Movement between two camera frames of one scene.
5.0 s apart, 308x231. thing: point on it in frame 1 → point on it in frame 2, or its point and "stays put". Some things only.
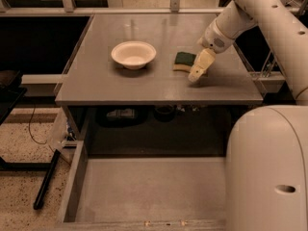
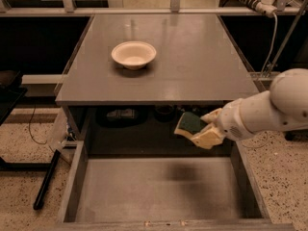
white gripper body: [214, 40] → [231, 121]
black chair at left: [11, 91] stays put
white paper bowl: [133, 55] stays put
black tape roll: [164, 113] stays put
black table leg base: [48, 167] stays put
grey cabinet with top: [121, 95] stays put
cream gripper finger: [203, 62] → [209, 137]
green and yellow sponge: [184, 62] → [190, 124]
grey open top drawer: [143, 193] stays put
